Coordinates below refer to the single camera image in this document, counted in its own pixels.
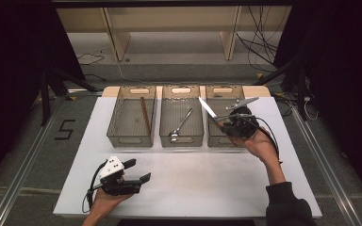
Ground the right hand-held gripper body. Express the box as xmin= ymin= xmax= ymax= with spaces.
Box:
xmin=224 ymin=96 xmax=261 ymax=139

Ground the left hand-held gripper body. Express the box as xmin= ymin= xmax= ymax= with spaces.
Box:
xmin=98 ymin=154 xmax=143 ymax=197

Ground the smoky transparent plastic bin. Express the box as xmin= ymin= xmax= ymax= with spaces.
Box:
xmin=106 ymin=85 xmax=157 ymax=149
xmin=205 ymin=84 xmax=255 ymax=149
xmin=158 ymin=84 xmax=205 ymax=148

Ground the wooden handled knife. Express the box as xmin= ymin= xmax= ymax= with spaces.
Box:
xmin=197 ymin=95 xmax=230 ymax=130

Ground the metal spoon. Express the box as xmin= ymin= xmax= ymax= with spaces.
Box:
xmin=169 ymin=107 xmax=194 ymax=143

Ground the person's right hand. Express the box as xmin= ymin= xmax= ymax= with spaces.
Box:
xmin=231 ymin=129 xmax=280 ymax=165

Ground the person's left hand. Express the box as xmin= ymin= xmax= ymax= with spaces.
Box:
xmin=88 ymin=188 xmax=134 ymax=221

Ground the black metal stand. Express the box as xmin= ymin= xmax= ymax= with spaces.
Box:
xmin=39 ymin=65 xmax=99 ymax=126
xmin=253 ymin=55 xmax=310 ymax=121

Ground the dark curtain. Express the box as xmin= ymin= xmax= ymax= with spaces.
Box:
xmin=0 ymin=0 xmax=86 ymax=194
xmin=272 ymin=0 xmax=362 ymax=202

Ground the light wooden shelf unit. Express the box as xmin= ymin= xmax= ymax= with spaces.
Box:
xmin=56 ymin=6 xmax=293 ymax=62

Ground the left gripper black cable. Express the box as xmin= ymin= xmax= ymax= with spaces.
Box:
xmin=81 ymin=160 xmax=107 ymax=215

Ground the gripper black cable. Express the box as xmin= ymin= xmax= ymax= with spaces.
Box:
xmin=81 ymin=160 xmax=107 ymax=215
xmin=254 ymin=116 xmax=283 ymax=164

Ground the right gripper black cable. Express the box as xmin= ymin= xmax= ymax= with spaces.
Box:
xmin=254 ymin=116 xmax=283 ymax=164

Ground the thin white looped cable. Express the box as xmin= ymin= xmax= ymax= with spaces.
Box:
xmin=304 ymin=100 xmax=319 ymax=121

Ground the bundle of black cables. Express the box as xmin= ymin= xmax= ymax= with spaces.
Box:
xmin=236 ymin=5 xmax=286 ymax=73

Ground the short metal floor rail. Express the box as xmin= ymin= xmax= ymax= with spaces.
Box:
xmin=66 ymin=89 xmax=105 ymax=96

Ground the long metal floor rail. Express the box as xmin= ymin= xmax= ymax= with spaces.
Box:
xmin=0 ymin=100 xmax=64 ymax=226
xmin=290 ymin=106 xmax=362 ymax=226

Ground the short black floor cable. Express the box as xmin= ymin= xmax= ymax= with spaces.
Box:
xmin=82 ymin=73 xmax=107 ymax=83

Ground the black looped floor cable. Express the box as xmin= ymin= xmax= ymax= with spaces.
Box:
xmin=75 ymin=52 xmax=106 ymax=66

